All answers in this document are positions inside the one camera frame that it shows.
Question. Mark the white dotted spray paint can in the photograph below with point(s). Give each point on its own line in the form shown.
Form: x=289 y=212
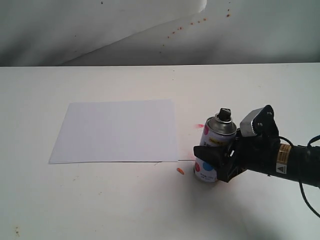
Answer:
x=218 y=131

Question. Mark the white paper sheet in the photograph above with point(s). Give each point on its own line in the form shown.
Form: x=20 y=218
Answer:
x=120 y=131

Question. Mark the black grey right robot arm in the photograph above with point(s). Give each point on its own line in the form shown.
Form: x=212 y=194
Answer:
x=297 y=163

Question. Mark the small orange crumb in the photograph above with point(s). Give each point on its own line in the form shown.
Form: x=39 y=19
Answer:
x=180 y=171

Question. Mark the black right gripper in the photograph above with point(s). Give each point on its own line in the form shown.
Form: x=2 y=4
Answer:
x=257 y=153

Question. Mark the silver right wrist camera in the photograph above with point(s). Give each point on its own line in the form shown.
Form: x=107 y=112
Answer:
x=258 y=122

